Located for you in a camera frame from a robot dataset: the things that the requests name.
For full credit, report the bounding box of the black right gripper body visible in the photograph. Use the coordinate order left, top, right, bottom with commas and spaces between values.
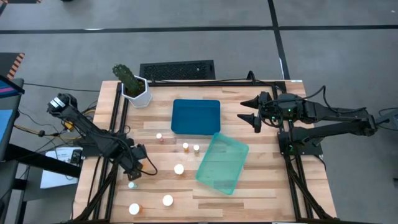
259, 91, 307, 129

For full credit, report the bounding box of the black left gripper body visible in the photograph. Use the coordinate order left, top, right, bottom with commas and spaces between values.
118, 151, 144, 175

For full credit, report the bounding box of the translucent green plastic bin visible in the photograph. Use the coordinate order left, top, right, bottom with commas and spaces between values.
195, 132, 250, 196

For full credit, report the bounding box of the blue plastic bin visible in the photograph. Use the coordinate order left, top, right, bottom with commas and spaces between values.
170, 98, 221, 136

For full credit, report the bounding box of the small black device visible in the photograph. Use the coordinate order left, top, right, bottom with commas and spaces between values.
70, 149, 82, 165

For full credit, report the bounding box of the white hexagonal plant pot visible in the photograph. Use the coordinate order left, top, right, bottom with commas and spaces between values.
121, 75, 153, 109

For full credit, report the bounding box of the white paper sheet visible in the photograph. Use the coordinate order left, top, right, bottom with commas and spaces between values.
39, 146, 83, 190

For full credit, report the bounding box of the black keyboard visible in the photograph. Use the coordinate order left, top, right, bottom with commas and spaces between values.
139, 59, 216, 81

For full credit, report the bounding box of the green cactus plant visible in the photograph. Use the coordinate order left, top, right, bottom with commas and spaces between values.
112, 63, 141, 91

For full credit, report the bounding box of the computer screen on stand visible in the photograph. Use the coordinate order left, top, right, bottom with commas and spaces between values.
0, 74, 25, 162

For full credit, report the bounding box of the orange black striped floor mat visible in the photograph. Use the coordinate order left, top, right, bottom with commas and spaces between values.
0, 52, 25, 82

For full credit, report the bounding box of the black left wrist camera cable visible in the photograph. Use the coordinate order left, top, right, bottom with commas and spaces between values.
141, 152, 159, 177

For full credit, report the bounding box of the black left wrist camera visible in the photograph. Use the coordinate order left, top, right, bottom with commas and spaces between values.
134, 143, 148, 161

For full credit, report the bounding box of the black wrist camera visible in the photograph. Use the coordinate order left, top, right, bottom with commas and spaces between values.
277, 93, 301, 110
134, 143, 148, 161

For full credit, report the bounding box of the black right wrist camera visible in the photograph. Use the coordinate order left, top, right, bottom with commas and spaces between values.
277, 93, 301, 110

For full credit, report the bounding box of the black aluminium table frame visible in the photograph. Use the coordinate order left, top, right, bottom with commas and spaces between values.
73, 79, 337, 223

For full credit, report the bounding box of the black floor cable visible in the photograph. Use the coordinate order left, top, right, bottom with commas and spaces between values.
23, 82, 101, 93

